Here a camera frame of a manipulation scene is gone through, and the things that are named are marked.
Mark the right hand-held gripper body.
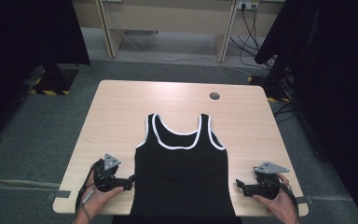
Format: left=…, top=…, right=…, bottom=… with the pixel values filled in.
left=253, top=161, right=291, bottom=201

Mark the black power cables bundle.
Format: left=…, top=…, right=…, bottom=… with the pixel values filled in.
left=228, top=5, right=278, bottom=71

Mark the white wall socket strip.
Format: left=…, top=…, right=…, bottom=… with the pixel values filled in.
left=237, top=0, right=261, bottom=10

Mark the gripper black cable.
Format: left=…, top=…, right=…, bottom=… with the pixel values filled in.
left=75, top=164, right=96, bottom=218
left=279, top=181, right=300, bottom=218

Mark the beige wooden desk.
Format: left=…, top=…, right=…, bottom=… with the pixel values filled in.
left=71, top=0, right=287, bottom=63

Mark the black tank top white trim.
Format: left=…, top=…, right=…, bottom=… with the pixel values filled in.
left=111, top=112, right=243, bottom=224

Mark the person's right hand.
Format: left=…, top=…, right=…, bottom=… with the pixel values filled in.
left=252, top=173, right=300, bottom=224

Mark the thin white floor cable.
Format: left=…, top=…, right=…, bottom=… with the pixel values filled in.
left=117, top=29, right=254, bottom=77

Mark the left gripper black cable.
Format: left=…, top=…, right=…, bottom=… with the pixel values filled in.
left=75, top=164, right=96, bottom=218

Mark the black stand base striped tape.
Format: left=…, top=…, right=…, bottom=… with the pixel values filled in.
left=247, top=74, right=293, bottom=105
left=29, top=63, right=79, bottom=96

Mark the person's left hand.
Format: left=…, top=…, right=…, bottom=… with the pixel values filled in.
left=79, top=169, right=126, bottom=219

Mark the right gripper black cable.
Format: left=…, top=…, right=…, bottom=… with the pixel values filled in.
left=279, top=181, right=300, bottom=218

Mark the grey floor tape strip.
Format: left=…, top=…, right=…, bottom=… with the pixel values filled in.
left=46, top=189, right=72, bottom=201
left=295, top=195, right=314, bottom=206

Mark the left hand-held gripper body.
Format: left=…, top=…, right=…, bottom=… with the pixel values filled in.
left=92, top=152, right=129, bottom=193

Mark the black curtain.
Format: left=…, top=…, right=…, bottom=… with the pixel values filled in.
left=254, top=0, right=358, bottom=224
left=0, top=0, right=91, bottom=147

